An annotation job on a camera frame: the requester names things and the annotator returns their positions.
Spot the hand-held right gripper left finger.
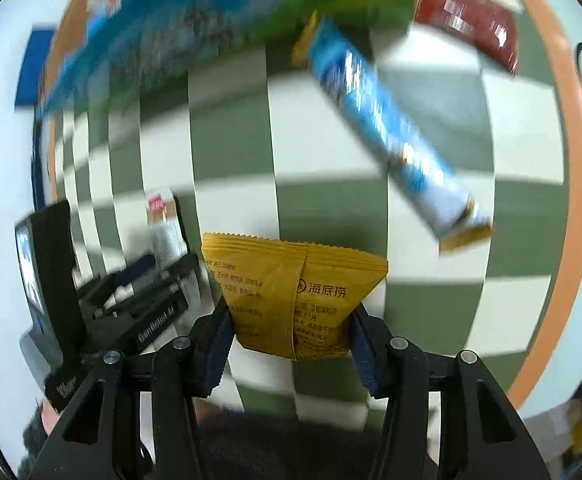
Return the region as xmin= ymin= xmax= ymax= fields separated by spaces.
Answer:
xmin=18 ymin=305 xmax=234 ymax=480

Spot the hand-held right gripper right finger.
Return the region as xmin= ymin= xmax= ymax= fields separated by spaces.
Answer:
xmin=348 ymin=305 xmax=552 ymax=480

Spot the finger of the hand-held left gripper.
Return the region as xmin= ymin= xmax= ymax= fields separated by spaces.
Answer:
xmin=78 ymin=255 xmax=158 ymax=311
xmin=121 ymin=255 xmax=202 ymax=311

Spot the small clear snack packet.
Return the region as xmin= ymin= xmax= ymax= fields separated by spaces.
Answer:
xmin=145 ymin=187 xmax=192 ymax=266

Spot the yellow snack packet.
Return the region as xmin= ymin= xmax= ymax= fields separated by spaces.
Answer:
xmin=291 ymin=10 xmax=322 ymax=68
xmin=201 ymin=231 xmax=389 ymax=361

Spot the cardboard box with blue print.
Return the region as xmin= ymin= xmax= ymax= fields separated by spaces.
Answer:
xmin=38 ymin=0 xmax=419 ymax=121

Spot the person's dark fleece clothing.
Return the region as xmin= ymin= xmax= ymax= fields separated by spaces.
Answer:
xmin=191 ymin=407 xmax=392 ymax=480

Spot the green white checkered tablecloth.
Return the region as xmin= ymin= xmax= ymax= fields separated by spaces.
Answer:
xmin=34 ymin=0 xmax=582 ymax=433

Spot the blue cushion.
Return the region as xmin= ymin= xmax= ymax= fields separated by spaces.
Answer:
xmin=15 ymin=27 xmax=54 ymax=108

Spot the blue white tube snack packet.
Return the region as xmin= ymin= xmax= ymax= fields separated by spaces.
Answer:
xmin=306 ymin=17 xmax=494 ymax=253

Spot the dark red snack packet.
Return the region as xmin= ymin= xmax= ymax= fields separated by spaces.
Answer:
xmin=413 ymin=0 xmax=519 ymax=76

